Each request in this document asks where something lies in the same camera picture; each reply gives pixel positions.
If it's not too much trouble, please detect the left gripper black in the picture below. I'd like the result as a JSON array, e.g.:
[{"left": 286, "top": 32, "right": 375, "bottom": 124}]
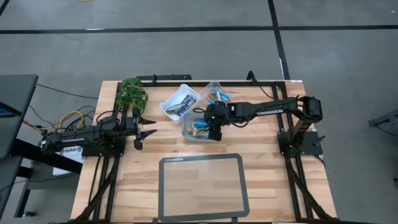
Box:
[{"left": 124, "top": 107, "right": 158, "bottom": 151}]

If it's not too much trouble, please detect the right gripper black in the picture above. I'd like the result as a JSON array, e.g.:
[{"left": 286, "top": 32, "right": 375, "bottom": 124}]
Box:
[{"left": 203, "top": 101, "right": 231, "bottom": 142}]

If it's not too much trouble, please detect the grey plastic bin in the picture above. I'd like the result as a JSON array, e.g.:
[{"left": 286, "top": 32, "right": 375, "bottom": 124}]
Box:
[{"left": 182, "top": 111, "right": 222, "bottom": 143}]

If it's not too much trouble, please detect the clear plastic bin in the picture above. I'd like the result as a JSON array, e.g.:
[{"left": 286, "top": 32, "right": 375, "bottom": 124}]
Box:
[{"left": 198, "top": 80, "right": 242, "bottom": 121}]

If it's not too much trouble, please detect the clear container left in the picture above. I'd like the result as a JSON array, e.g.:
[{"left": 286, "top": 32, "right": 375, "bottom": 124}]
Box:
[{"left": 159, "top": 83, "right": 201, "bottom": 124}]

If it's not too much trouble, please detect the green artificial plant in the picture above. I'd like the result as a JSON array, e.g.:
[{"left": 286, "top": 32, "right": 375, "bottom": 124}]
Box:
[{"left": 114, "top": 77, "right": 149, "bottom": 114}]

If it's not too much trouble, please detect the translucent baking mat black border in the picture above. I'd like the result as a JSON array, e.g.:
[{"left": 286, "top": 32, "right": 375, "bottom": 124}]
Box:
[{"left": 157, "top": 152, "right": 251, "bottom": 223}]

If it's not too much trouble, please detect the white printed sheet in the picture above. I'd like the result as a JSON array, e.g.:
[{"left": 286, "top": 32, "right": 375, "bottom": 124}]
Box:
[{"left": 52, "top": 146, "right": 86, "bottom": 177}]

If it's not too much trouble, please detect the dark grey desk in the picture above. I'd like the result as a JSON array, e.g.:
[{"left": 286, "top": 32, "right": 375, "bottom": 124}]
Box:
[{"left": 0, "top": 73, "right": 83, "bottom": 218}]

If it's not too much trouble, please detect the black stand foot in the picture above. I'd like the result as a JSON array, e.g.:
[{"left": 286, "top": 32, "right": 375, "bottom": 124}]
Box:
[{"left": 368, "top": 108, "right": 398, "bottom": 128}]

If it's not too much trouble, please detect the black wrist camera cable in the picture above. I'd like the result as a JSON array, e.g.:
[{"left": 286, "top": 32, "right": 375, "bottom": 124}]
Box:
[{"left": 96, "top": 96, "right": 147, "bottom": 125}]

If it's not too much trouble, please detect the black aluminium table frame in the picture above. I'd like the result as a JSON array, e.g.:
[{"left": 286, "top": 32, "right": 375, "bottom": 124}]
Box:
[{"left": 73, "top": 74, "right": 340, "bottom": 224}]

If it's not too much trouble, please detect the yellow cable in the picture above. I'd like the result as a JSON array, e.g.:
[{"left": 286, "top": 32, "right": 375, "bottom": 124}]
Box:
[{"left": 58, "top": 110, "right": 85, "bottom": 133}]

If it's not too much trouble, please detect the black floor cable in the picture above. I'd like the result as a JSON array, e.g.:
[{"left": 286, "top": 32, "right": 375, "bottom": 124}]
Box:
[{"left": 35, "top": 83, "right": 100, "bottom": 100}]

